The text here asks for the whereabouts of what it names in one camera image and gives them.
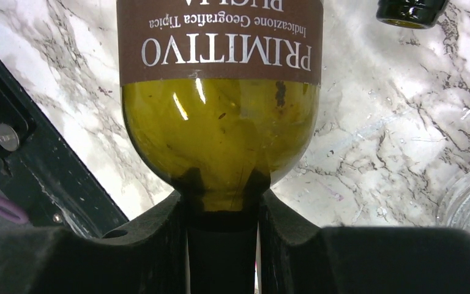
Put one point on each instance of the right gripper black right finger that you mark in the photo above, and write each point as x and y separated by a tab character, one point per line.
299	257

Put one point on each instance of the green bottle silver neck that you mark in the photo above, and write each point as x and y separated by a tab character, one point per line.
220	100

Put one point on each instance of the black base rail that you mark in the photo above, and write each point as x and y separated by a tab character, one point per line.
41	173

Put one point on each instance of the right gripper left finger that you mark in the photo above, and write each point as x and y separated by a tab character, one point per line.
145	255

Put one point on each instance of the green bottle black neck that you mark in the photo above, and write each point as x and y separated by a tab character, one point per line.
412	14

